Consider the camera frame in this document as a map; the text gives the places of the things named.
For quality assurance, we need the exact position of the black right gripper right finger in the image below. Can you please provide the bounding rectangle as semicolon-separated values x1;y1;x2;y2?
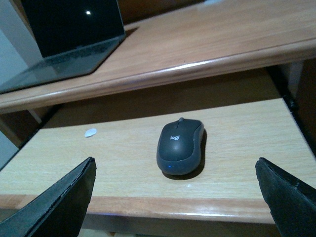
255;158;316;237

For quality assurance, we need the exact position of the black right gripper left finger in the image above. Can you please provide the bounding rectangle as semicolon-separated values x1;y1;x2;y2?
0;157;96;237

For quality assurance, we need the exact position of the dark grey wireless mouse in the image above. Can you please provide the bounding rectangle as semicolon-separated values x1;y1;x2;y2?
157;118;204;176

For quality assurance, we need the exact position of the wooden keyboard tray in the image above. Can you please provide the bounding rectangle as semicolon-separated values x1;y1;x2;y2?
0;98;316;223

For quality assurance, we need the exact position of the white round sticker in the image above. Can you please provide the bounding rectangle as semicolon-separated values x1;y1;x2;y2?
84;128;97;138

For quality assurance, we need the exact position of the grey open laptop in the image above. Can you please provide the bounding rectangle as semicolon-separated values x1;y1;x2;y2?
0;0;125;94

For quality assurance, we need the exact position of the black drawer slide rail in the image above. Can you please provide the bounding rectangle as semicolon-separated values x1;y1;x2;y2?
266;65;316;153

